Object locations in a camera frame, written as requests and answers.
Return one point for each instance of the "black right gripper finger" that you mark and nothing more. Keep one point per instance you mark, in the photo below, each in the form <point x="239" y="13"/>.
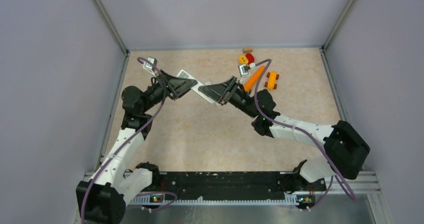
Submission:
<point x="217" y="93"/>
<point x="226" y="86"/>

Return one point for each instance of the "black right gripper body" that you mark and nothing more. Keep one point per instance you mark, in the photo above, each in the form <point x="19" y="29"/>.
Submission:
<point x="240" y="100"/>

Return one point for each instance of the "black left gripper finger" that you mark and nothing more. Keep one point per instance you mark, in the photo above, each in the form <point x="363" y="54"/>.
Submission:
<point x="179" y="90"/>
<point x="176" y="80"/>

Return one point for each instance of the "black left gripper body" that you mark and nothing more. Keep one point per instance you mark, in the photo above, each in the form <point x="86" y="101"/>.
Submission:
<point x="156" y="92"/>

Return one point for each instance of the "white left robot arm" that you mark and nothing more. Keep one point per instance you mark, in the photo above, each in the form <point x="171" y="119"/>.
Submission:
<point x="106" y="195"/>

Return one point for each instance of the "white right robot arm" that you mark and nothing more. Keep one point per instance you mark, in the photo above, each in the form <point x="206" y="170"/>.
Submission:
<point x="343" y="150"/>

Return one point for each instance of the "orange toy microphone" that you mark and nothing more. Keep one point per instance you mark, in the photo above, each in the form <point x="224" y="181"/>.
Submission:
<point x="253" y="79"/>

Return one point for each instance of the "yellow round toy block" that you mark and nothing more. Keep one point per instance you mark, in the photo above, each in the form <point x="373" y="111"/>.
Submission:
<point x="243" y="60"/>

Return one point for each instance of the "yellow toy car red wheels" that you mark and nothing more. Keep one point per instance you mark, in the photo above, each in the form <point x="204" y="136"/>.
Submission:
<point x="272" y="78"/>

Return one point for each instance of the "red round toy block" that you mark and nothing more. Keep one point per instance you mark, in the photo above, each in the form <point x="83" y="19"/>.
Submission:
<point x="250" y="58"/>

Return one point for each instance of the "small wooden block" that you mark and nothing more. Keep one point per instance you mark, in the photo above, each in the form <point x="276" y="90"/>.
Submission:
<point x="247" y="50"/>

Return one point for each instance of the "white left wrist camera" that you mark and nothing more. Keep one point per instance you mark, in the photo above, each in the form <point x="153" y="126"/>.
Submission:
<point x="149" y="66"/>

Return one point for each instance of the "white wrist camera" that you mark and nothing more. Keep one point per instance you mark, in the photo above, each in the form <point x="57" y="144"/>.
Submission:
<point x="149" y="66"/>
<point x="244" y="70"/>

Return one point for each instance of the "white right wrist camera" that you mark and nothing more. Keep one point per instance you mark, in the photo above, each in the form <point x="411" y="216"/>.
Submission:
<point x="244" y="70"/>

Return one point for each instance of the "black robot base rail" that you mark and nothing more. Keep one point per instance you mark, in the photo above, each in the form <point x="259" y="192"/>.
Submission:
<point x="227" y="188"/>

